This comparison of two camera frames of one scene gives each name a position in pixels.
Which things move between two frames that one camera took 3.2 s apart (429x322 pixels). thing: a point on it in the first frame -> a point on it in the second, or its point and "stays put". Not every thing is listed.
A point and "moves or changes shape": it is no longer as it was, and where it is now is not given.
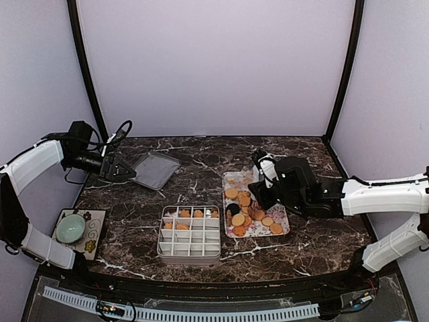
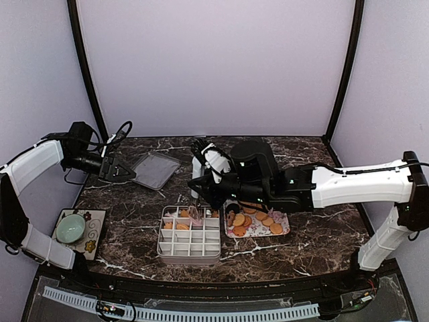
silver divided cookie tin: [190, 235] stays put
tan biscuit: [182, 227] stays put
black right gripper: [259, 191] -> [208, 190]
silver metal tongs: [257, 177] moves or changes shape
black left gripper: [108, 163] stays put
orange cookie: [168, 226] stays put
